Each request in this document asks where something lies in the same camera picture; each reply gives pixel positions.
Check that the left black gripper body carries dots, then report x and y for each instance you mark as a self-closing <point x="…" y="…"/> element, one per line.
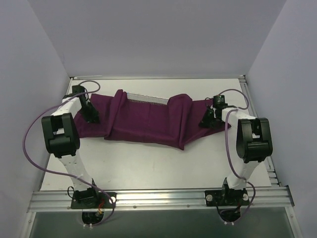
<point x="88" y="110"/>

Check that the metal mesh tray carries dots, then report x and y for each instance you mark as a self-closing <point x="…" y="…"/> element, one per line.
<point x="139" y="98"/>

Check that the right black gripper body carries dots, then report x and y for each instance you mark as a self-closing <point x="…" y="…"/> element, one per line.
<point x="209" y="118"/>

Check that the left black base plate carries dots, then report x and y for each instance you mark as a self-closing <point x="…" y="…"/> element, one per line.
<point x="92" y="200"/>

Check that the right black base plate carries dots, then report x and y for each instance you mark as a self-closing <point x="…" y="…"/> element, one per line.
<point x="229" y="197"/>

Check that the front aluminium rail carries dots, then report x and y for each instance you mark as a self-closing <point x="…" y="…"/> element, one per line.
<point x="147" y="200"/>

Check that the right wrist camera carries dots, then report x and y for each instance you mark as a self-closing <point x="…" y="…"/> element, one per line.
<point x="218" y="102"/>

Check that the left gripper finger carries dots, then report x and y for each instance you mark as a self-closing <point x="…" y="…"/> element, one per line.
<point x="94" y="113"/>
<point x="85" y="114"/>

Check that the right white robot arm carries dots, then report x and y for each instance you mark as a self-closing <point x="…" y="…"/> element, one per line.
<point x="253" y="141"/>

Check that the purple cloth wrap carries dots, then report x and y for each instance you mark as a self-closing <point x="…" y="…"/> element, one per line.
<point x="175" y="124"/>

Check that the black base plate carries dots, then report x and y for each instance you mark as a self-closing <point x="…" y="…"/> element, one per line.
<point x="229" y="197"/>
<point x="92" y="200"/>

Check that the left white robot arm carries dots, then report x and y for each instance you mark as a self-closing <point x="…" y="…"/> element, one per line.
<point x="62" y="139"/>

